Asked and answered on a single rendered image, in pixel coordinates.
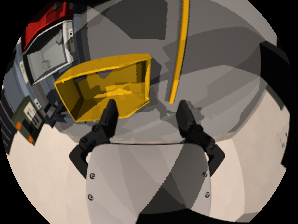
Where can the yellow bin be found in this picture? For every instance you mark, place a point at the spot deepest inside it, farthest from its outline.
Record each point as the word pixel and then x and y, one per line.
pixel 129 86

